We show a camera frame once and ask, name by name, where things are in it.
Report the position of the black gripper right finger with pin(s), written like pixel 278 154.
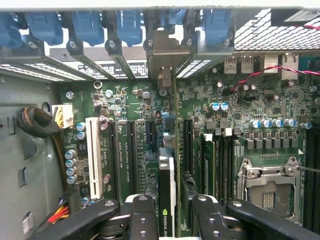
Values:
pixel 210 220

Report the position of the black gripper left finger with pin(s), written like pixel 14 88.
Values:
pixel 143 220

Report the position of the long black expansion slot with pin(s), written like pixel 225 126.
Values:
pixel 113 160
pixel 131 157
pixel 188 147

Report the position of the metal CPU socket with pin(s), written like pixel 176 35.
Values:
pixel 270 180

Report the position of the white expansion slot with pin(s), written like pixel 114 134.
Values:
pixel 94 155

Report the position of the short black expansion slot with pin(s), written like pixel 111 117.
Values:
pixel 151 132

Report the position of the green motherboard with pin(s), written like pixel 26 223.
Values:
pixel 250 105

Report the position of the grey power supply unit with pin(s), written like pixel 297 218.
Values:
pixel 25 162

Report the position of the white power connector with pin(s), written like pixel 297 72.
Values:
pixel 63 112

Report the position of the open black PC case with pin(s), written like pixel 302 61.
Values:
pixel 252 40

